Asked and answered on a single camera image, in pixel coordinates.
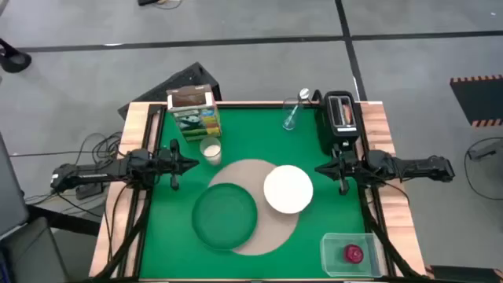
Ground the clear plastic container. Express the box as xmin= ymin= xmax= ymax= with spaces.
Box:
xmin=319 ymin=232 xmax=385 ymax=279

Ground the black toaster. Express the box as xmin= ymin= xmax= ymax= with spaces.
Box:
xmin=314 ymin=89 xmax=362 ymax=157

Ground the grey floor device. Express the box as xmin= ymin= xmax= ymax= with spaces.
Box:
xmin=469 ymin=140 xmax=503 ymax=162

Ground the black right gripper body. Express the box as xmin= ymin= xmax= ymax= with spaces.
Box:
xmin=336 ymin=141 xmax=369 ymax=197

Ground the grey computer monitor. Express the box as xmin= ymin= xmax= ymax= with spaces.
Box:
xmin=0 ymin=131 xmax=29 ymax=240

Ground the dark grey chair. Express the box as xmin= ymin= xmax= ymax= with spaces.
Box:
xmin=0 ymin=216 xmax=70 ymax=283

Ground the black plastic crate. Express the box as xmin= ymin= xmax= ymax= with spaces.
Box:
xmin=116 ymin=61 xmax=223 ymax=121

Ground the black power adapter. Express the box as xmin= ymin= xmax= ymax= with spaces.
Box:
xmin=74 ymin=182 xmax=108 ymax=201

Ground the panda cereal box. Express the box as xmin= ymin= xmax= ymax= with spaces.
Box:
xmin=166 ymin=83 xmax=223 ymax=142

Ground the red apple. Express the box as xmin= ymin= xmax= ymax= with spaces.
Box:
xmin=343 ymin=243 xmax=365 ymax=265

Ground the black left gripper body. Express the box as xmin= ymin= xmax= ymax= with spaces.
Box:
xmin=155 ymin=138 xmax=182 ymax=193

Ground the black stand base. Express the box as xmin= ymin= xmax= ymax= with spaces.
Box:
xmin=0 ymin=37 xmax=33 ymax=74

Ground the black device with cable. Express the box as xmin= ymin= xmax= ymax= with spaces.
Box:
xmin=137 ymin=0 xmax=184 ymax=11

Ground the green table mat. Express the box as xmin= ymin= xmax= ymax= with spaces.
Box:
xmin=138 ymin=105 xmax=369 ymax=281

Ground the beige round placemat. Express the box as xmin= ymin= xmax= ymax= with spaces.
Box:
xmin=207 ymin=158 xmax=301 ymax=257

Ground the glass of milk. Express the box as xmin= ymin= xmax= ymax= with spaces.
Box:
xmin=199 ymin=136 xmax=223 ymax=167

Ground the black looped floor cable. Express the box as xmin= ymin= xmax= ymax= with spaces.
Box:
xmin=463 ymin=136 xmax=503 ymax=201

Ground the black orange striped platform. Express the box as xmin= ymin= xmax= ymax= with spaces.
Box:
xmin=449 ymin=74 xmax=503 ymax=128
xmin=426 ymin=265 xmax=503 ymax=283

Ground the green round plate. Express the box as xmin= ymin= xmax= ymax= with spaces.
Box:
xmin=191 ymin=182 xmax=259 ymax=252

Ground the white plastic spoon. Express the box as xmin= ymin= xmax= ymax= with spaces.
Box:
xmin=288 ymin=87 xmax=311 ymax=127

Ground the white bowl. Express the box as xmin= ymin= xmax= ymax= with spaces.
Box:
xmin=263 ymin=164 xmax=314 ymax=215

